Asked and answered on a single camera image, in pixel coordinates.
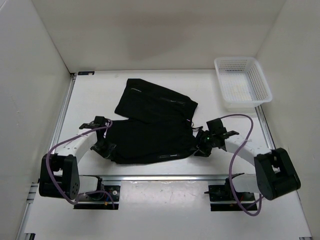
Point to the aluminium left rail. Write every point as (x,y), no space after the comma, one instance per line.
(21,235)

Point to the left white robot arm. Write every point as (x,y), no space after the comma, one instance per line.
(59,173)

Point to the aluminium rail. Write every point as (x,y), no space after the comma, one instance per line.
(202,177)
(21,235)
(271,143)

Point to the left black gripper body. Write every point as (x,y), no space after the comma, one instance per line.
(103,148)

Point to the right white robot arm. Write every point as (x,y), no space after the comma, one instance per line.
(275,174)

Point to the black shorts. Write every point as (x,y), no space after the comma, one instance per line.
(157,125)

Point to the white plastic mesh basket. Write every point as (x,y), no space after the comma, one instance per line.
(242,83)

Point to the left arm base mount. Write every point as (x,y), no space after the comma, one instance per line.
(102,201)

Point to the aluminium right rail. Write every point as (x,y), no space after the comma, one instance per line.
(271,143)

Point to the aluminium front rail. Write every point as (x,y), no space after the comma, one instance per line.
(202,177)

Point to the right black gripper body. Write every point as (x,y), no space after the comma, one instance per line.
(205,142)

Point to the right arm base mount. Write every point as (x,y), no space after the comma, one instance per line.
(222,199)

